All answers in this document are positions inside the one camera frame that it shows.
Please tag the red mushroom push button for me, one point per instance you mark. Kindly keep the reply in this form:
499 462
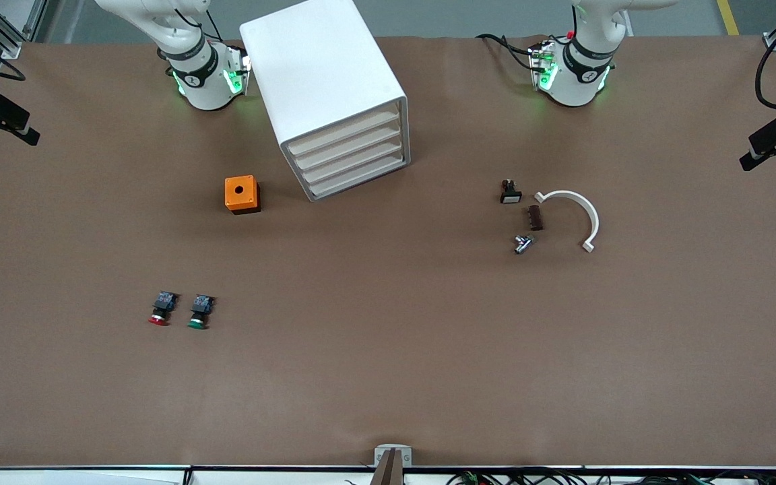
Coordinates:
161 310

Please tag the white plastic drawer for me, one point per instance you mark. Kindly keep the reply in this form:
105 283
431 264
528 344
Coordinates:
347 178
347 164
347 133
347 148

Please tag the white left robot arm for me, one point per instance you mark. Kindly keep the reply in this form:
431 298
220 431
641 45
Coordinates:
573 77

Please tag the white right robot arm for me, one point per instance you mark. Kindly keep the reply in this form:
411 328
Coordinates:
203 81

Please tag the green mushroom push button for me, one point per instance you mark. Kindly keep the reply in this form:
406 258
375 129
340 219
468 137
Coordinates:
199 313

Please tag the white drawer cabinet shell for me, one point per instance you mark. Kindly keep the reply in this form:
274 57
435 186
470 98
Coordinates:
314 67

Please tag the white curved pipe clamp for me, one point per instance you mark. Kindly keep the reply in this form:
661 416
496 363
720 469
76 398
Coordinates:
590 212

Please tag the dark brown terminal block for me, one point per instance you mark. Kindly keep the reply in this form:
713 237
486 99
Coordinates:
535 218

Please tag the silver metal fitting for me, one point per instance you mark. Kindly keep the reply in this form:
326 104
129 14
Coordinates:
523 244

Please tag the brown table cover sheet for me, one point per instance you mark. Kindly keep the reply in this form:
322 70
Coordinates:
388 337

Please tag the orange button enclosure box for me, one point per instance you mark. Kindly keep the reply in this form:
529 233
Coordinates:
241 194

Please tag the black white square switch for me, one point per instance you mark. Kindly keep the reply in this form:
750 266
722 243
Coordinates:
510 195

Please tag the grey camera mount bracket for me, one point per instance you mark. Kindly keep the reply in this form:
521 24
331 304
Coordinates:
393 457

